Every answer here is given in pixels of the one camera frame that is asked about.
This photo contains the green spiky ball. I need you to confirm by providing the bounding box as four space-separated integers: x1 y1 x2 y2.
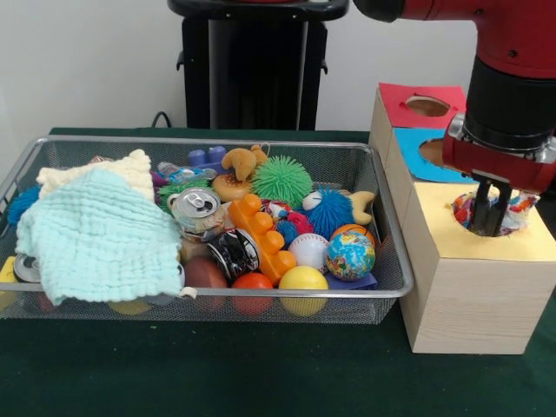
251 156 314 209

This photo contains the crushed black drink can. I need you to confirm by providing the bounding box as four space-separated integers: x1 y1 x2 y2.
207 228 261 279

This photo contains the brown plush toy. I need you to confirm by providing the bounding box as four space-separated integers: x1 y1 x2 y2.
221 145 269 182

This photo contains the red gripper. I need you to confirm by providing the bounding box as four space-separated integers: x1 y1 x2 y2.
441 129 556 238

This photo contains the cream waffle cloth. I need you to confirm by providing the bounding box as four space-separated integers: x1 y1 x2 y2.
34 148 154 203

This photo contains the white baseball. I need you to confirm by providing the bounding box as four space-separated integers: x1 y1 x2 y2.
288 233 330 275

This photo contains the mint green waffle cloth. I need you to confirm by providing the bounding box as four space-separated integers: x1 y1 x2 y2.
15 168 186 306

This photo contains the black cable loop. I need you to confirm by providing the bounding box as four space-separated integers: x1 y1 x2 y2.
149 110 175 129

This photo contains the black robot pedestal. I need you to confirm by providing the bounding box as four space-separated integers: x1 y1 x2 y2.
167 0 351 131

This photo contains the shallow wire mesh bin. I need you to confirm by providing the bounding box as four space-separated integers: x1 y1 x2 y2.
0 135 414 325

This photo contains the green label drink can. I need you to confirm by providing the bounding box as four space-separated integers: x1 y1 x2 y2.
167 186 228 240

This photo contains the colourful spotted cloth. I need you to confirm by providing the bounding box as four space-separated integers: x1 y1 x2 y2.
451 189 542 236

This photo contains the dark green tablecloth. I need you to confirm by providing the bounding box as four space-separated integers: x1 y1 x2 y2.
0 126 556 417

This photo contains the globe print ball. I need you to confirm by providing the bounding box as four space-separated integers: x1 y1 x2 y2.
325 232 376 278

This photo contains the yellow ball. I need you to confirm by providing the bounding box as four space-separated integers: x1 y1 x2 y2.
278 265 330 317

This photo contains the orange plastic brick block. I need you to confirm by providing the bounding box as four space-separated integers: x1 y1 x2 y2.
228 193 297 286

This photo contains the wooden box with three holes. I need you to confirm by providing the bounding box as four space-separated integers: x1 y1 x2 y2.
367 82 556 355

